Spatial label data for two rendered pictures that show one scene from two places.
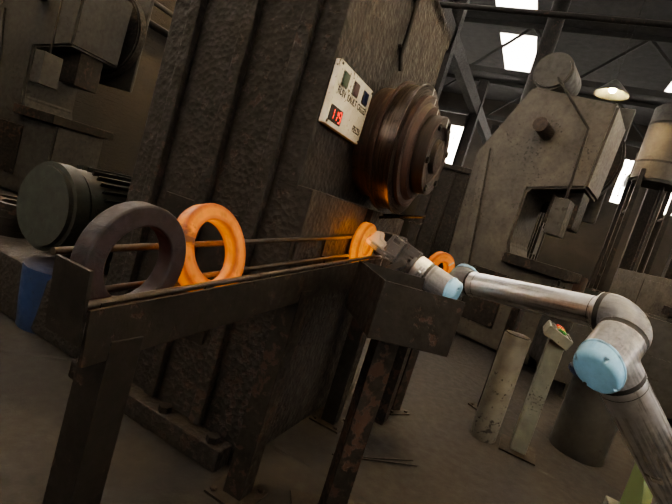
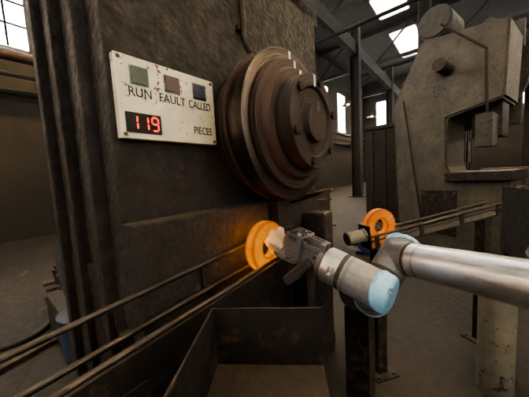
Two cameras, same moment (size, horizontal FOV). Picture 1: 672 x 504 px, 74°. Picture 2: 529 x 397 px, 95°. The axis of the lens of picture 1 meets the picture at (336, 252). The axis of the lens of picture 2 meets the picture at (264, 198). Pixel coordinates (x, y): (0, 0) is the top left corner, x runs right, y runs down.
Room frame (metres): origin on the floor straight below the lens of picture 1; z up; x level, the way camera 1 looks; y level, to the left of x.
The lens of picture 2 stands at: (0.85, -0.30, 0.96)
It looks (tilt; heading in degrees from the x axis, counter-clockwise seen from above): 5 degrees down; 17
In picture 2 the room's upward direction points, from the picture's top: 3 degrees counter-clockwise
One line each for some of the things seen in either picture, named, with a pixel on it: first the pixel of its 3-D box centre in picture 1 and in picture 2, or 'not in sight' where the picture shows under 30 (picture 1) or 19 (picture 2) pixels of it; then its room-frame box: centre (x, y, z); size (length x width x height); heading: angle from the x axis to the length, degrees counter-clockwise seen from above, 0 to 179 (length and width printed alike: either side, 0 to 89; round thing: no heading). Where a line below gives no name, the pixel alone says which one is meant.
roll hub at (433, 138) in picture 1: (431, 156); (310, 123); (1.63, -0.23, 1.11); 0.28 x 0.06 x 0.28; 157
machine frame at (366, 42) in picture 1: (291, 183); (209, 197); (1.83, 0.26, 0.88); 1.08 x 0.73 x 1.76; 157
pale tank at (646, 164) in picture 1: (640, 222); not in sight; (8.90, -5.58, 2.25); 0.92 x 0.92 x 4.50
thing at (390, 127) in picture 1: (406, 150); (284, 128); (1.66, -0.14, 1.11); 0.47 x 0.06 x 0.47; 157
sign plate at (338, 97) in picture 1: (348, 105); (172, 106); (1.40, 0.10, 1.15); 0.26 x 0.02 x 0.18; 157
